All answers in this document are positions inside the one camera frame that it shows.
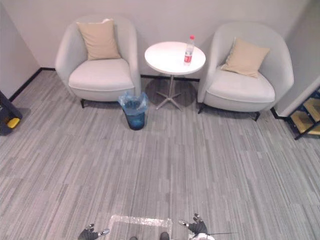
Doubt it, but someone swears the blue frame wooden shelf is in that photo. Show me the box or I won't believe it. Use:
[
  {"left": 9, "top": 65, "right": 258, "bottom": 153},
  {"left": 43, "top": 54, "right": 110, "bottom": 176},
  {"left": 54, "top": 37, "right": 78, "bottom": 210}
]
[{"left": 284, "top": 86, "right": 320, "bottom": 141}]

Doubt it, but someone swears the round white tea table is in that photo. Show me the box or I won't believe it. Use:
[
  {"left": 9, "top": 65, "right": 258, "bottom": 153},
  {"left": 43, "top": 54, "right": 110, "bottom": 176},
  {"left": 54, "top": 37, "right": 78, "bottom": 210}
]
[{"left": 144, "top": 41, "right": 207, "bottom": 111}]

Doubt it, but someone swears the light grey armchair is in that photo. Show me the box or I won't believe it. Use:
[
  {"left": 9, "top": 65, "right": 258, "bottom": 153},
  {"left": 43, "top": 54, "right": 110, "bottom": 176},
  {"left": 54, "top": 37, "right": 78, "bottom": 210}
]
[
  {"left": 197, "top": 21, "right": 295, "bottom": 122},
  {"left": 54, "top": 15, "right": 142, "bottom": 109}
]

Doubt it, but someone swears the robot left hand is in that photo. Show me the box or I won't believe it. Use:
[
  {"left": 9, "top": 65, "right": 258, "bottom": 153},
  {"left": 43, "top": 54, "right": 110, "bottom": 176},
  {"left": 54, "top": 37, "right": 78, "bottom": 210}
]
[{"left": 78, "top": 223, "right": 111, "bottom": 240}]

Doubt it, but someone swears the dark blue yellow machine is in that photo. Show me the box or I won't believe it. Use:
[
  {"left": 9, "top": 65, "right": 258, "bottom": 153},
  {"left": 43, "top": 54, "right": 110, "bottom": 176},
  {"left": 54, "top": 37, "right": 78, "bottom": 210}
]
[{"left": 0, "top": 89, "right": 24, "bottom": 137}]

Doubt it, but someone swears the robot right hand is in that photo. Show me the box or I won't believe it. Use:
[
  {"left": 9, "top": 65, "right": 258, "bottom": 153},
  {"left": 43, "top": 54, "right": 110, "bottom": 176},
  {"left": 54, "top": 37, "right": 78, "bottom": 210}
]
[{"left": 178, "top": 213, "right": 208, "bottom": 235}]

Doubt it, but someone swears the beige square cushion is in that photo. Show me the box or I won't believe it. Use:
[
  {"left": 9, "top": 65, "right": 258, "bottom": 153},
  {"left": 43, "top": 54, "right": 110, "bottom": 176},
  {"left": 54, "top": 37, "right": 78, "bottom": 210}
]
[
  {"left": 76, "top": 18, "right": 122, "bottom": 61},
  {"left": 220, "top": 37, "right": 271, "bottom": 79}
]

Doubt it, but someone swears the clear plastic water bottle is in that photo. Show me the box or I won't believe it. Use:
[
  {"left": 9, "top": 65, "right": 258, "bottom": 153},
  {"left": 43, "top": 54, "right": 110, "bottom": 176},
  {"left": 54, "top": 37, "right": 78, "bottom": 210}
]
[{"left": 183, "top": 34, "right": 196, "bottom": 67}]

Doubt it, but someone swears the small black waste bin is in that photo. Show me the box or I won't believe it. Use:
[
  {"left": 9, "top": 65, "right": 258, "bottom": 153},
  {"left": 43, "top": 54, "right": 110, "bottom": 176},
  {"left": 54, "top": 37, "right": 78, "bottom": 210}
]
[{"left": 123, "top": 99, "right": 147, "bottom": 131}]

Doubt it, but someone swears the blue plastic bin liner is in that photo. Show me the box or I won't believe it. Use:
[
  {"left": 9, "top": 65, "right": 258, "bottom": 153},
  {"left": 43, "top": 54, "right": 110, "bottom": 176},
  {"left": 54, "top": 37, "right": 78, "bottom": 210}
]
[{"left": 117, "top": 91, "right": 150, "bottom": 131}]

